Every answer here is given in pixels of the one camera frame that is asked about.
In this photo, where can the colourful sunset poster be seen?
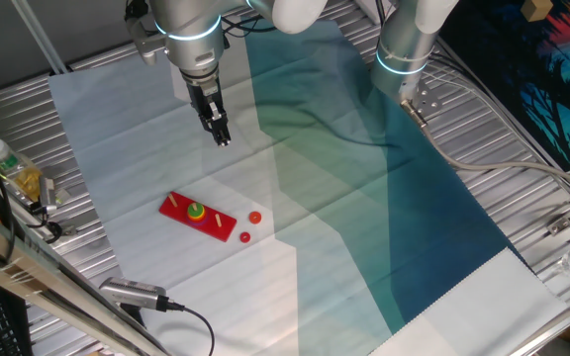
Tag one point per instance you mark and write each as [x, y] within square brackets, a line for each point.
[537, 74]

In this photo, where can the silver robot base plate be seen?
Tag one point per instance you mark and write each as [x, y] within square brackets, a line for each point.
[426, 99]

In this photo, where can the thin grey metal bar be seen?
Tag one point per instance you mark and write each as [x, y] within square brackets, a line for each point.
[37, 34]

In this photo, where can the yellow oil bottle white cap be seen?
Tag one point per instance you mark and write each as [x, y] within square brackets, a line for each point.
[23, 178]

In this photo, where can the red Hanoi board with pegs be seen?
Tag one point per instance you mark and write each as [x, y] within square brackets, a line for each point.
[176, 212]

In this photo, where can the blue green white tablecloth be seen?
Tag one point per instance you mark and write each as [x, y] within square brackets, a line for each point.
[314, 198]

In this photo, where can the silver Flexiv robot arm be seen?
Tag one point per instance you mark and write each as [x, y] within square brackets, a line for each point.
[191, 29]

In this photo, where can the grey camera on mount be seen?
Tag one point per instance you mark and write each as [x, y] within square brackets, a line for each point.
[47, 190]

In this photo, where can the plain wooden block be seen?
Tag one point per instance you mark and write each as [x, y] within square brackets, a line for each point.
[536, 9]

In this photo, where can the aluminium frame beam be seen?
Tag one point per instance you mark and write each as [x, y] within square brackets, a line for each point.
[18, 267]

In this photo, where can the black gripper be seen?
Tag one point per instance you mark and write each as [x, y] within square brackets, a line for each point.
[202, 96]

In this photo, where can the silver ribbed camera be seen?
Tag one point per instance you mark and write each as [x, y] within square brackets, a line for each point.
[131, 292]

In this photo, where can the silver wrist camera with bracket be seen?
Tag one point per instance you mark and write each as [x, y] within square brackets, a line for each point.
[144, 47]

